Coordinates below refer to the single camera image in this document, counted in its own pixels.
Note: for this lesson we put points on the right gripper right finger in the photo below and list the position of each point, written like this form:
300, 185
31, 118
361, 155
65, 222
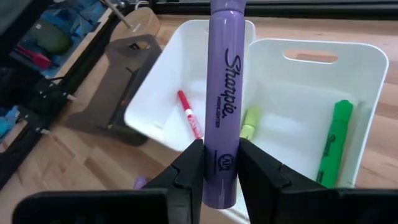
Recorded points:
311, 208

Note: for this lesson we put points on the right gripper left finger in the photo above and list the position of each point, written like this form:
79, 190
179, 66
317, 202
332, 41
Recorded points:
109, 208

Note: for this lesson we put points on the green Sharpie highlighter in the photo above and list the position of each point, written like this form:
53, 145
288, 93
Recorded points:
337, 133

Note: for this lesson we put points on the yellow-green Sharpie highlighter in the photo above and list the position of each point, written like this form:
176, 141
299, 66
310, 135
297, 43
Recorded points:
251, 121

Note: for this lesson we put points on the red dry-erase marker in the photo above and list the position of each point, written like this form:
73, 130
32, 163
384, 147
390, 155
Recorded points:
186, 107

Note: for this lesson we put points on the purple Sharpie highlighter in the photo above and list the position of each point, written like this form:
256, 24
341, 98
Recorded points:
225, 93

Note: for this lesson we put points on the white plastic bin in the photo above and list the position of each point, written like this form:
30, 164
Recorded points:
295, 109
174, 77

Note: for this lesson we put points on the dark grey plastic bin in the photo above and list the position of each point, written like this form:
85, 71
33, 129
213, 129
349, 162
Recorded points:
124, 62

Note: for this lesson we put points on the white shade wooden base lamp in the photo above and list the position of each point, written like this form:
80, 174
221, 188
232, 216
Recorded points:
146, 21

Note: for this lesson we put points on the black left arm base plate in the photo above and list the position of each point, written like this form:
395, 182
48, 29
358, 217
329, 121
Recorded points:
37, 102

